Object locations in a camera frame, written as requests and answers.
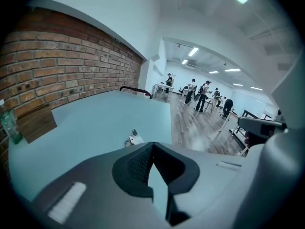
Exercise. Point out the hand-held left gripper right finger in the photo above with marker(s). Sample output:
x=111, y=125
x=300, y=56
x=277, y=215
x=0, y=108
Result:
x=209, y=175

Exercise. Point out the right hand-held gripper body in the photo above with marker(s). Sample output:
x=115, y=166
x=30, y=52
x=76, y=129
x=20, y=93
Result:
x=281, y=170

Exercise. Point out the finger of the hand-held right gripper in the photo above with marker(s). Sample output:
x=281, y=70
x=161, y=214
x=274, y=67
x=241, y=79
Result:
x=252, y=125

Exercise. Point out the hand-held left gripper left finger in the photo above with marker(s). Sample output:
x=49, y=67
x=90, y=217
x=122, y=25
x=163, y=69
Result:
x=95, y=175

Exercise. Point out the small silver metal object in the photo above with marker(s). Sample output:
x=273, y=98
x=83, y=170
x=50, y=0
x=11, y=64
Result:
x=134, y=138

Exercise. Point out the person's right hand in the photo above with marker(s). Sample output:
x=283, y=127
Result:
x=253, y=139

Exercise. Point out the white desk with wooden edge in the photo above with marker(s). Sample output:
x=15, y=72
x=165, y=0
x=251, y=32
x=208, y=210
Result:
x=230, y=118

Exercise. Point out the brown wooden board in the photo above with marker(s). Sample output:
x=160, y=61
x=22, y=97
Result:
x=35, y=124

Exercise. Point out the ceiling air conditioner vent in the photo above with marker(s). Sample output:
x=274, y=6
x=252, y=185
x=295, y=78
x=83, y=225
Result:
x=194, y=65

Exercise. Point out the row of ceiling light panels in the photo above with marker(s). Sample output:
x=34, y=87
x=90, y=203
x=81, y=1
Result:
x=193, y=51

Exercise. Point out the small white table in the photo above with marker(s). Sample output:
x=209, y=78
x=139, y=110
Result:
x=162, y=86

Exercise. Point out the clear plastic water bottle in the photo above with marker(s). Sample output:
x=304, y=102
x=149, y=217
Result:
x=9, y=123

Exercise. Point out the black frame table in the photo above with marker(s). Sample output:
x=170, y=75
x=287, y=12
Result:
x=250, y=113

